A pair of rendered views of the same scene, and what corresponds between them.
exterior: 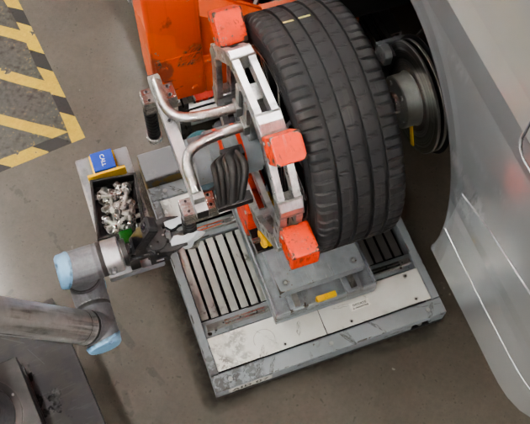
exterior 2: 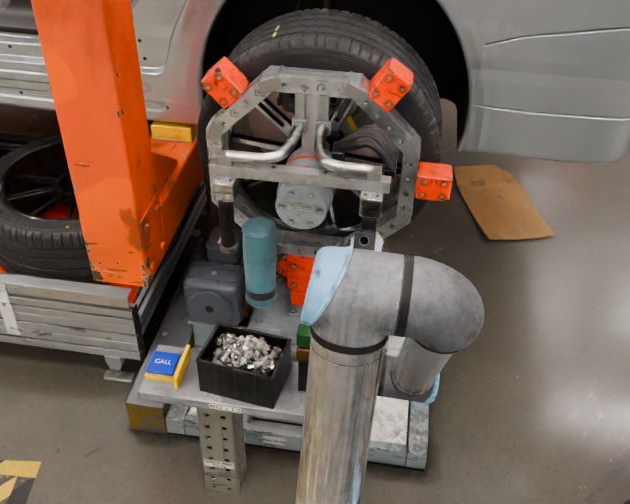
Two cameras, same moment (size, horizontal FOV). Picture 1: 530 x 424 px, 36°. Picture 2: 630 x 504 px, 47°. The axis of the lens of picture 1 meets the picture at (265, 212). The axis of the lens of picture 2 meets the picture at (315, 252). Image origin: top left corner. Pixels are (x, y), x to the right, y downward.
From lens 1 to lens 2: 168 cm
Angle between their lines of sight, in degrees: 43
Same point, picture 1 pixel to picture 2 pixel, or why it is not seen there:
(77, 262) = not seen: hidden behind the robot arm
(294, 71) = (335, 38)
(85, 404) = not seen: outside the picture
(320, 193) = (427, 110)
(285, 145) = (399, 69)
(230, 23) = (232, 72)
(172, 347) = not seen: hidden behind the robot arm
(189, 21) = (147, 153)
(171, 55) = (145, 206)
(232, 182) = (384, 142)
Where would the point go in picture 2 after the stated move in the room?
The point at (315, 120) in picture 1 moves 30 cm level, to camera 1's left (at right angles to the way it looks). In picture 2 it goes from (383, 56) to (321, 104)
